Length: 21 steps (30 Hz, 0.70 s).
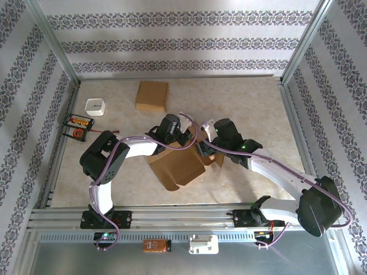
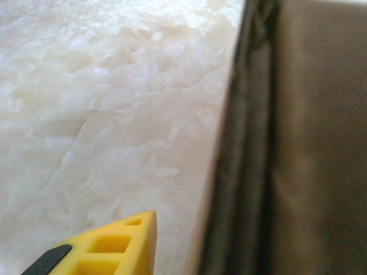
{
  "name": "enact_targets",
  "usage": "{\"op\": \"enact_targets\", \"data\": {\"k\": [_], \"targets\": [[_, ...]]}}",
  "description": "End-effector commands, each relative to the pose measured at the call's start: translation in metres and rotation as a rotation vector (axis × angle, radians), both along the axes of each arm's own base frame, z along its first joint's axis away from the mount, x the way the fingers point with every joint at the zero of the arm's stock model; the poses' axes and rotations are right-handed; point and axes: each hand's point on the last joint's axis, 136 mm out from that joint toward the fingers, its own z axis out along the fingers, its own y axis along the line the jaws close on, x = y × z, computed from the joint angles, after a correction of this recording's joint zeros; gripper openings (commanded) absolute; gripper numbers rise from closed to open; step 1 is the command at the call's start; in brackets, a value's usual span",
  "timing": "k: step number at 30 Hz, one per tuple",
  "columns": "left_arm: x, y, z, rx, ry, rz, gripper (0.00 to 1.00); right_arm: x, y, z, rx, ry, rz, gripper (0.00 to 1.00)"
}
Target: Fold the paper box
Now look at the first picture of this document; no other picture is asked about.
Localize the small white square container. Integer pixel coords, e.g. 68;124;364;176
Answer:
84;97;106;117

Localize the thin red cable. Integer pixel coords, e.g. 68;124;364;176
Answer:
85;128;120;134

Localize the red and black wire bundle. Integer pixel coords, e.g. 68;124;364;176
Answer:
253;227;276;244

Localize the small green circuit board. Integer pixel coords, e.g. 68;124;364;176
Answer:
93;231;118;241

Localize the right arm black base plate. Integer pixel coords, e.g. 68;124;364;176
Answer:
232;208;285;229

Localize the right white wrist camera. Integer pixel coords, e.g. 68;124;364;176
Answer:
201;119;216;143

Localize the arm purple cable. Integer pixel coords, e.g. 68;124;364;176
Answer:
200;121;354;249
89;113;198;252

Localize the grey metal panel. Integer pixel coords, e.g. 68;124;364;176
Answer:
28;240;341;275

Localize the grey slotted cable duct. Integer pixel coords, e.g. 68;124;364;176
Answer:
38;232;259;243

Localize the orange rectangular device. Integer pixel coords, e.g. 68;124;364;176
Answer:
142;239;172;253

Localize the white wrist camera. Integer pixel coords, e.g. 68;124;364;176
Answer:
178;111;196;133
201;119;216;143

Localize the brown cardboard box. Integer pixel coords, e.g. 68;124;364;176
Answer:
135;81;170;112
147;130;226;192

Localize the white plastic bracket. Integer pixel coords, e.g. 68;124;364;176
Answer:
188;234;220;255

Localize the aluminium rear rail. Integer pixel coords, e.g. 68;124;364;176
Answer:
80;74;283;80

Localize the aluminium mounting rail frame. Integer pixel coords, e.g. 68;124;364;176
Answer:
27;203;341;233

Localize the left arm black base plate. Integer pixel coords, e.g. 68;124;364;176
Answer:
80;210;133;230

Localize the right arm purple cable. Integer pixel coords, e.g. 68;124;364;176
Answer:
200;121;354;249

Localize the aluminium side rail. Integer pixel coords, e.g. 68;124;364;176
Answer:
280;81;333;207
40;81;81;209

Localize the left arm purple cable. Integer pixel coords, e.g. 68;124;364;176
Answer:
89;113;198;252

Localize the black screwdriver bit case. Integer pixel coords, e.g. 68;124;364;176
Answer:
63;113;95;130

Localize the aluminium corner post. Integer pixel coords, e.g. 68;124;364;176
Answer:
279;0;336;84
24;0;83;85

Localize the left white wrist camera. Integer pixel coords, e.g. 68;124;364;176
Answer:
178;111;196;133

